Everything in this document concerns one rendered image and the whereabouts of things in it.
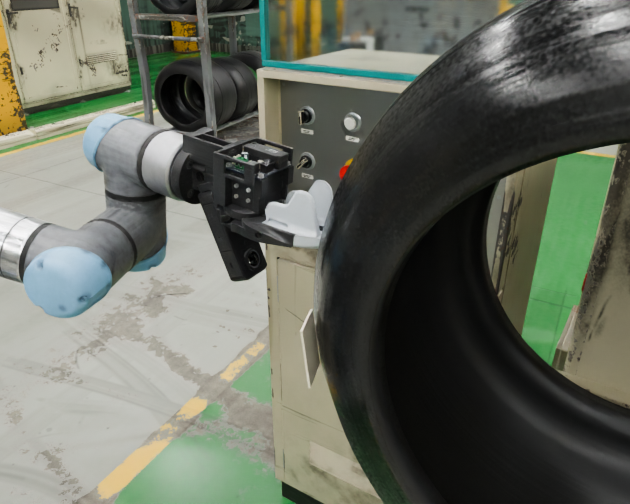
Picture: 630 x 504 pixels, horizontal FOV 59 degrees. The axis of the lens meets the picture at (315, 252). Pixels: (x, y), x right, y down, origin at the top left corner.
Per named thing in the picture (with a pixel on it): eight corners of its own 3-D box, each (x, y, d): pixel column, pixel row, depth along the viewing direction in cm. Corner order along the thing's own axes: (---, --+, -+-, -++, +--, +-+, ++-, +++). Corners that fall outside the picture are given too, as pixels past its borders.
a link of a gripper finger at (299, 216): (339, 210, 52) (260, 182, 56) (333, 264, 55) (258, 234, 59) (355, 199, 54) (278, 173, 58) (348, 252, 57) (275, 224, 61)
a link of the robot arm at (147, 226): (82, 280, 71) (74, 200, 65) (126, 242, 80) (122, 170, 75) (140, 293, 70) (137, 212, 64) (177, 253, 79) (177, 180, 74)
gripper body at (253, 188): (256, 168, 54) (166, 137, 60) (254, 244, 59) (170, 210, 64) (300, 149, 60) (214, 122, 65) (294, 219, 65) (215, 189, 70)
